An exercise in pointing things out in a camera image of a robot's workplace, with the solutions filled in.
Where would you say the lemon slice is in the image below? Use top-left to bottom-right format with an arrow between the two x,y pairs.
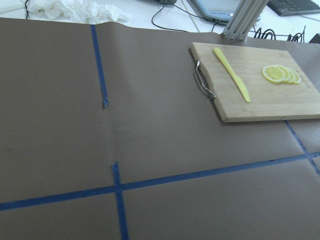
292,70 -> 302,84
261,65 -> 285,83
277,65 -> 293,83
287,68 -> 297,83

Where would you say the wooden cutting board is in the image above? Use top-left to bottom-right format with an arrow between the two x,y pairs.
190,42 -> 320,123

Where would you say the black keyboard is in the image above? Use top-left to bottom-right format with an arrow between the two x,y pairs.
267,0 -> 320,17

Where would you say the aluminium frame post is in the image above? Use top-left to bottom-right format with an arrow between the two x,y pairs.
222,0 -> 269,42

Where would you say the white crumpled cloth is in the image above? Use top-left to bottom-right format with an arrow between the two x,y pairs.
25,0 -> 132,25

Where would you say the yellow plastic knife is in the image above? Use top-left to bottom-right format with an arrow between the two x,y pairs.
213,47 -> 251,103

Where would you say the metal board handle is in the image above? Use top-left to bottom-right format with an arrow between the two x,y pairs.
195,59 -> 217,101

